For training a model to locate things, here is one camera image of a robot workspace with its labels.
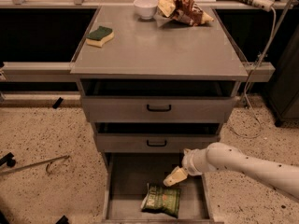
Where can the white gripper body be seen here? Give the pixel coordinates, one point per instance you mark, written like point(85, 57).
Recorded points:
point(191, 163)

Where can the green jalapeno chip bag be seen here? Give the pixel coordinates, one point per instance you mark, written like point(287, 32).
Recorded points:
point(161, 199)

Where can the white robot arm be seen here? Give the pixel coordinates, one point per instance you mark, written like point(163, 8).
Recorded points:
point(280, 177)

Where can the bottom grey open drawer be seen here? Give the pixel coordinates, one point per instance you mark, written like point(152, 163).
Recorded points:
point(128, 177)

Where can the grey metal drawer cabinet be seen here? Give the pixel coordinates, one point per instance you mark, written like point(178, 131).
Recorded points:
point(158, 49)

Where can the middle grey drawer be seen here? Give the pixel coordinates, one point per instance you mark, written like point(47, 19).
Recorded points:
point(120, 137)

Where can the top grey drawer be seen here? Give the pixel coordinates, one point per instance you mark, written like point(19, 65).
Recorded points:
point(153, 100)

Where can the brown yellow chip bag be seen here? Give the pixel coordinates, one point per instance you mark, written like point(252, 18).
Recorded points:
point(184, 11)

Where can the dark cabinet at right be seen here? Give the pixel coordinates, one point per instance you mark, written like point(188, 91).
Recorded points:
point(283, 92)

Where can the black clip on floor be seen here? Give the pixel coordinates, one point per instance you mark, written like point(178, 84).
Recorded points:
point(57, 103)

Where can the green yellow sponge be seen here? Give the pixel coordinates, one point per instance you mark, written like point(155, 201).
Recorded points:
point(99, 36)

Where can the white ceramic bowl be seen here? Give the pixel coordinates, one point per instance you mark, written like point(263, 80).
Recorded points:
point(145, 9)

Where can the black caster foot left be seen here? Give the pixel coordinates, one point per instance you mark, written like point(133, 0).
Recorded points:
point(8, 160)

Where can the metal rod on floor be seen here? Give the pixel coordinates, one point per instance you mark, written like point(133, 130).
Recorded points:
point(32, 165)

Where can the black middle drawer handle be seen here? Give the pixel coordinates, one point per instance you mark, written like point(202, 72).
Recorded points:
point(156, 144)

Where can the black drawer handle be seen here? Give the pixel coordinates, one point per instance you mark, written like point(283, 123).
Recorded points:
point(156, 144)
point(151, 108)

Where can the black top drawer handle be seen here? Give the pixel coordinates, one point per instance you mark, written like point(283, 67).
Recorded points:
point(151, 108)

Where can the grey horizontal frame rail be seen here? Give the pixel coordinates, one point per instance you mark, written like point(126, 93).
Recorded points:
point(61, 72)

